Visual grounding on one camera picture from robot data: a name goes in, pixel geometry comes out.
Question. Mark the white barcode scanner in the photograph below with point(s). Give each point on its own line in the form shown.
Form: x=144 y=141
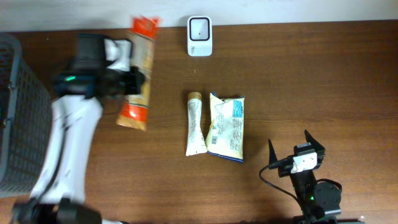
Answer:
x=199 y=36

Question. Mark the orange pasta packet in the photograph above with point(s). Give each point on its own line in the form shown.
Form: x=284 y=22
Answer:
x=134 y=112

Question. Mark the yellow snack bag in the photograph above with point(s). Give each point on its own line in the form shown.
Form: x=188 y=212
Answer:
x=226 y=131

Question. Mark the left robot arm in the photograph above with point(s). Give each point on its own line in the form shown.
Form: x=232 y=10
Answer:
x=58 y=196

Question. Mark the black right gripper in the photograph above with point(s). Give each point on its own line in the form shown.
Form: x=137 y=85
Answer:
x=318 y=149

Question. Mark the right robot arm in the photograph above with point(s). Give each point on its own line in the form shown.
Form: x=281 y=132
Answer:
x=318 y=199

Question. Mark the grey plastic mesh basket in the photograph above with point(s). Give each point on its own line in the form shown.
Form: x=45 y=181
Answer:
x=26 y=120

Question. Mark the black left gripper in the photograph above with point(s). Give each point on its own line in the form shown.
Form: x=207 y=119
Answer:
x=135 y=77

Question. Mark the white tube with tan cap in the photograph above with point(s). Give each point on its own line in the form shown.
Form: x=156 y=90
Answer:
x=195 y=140

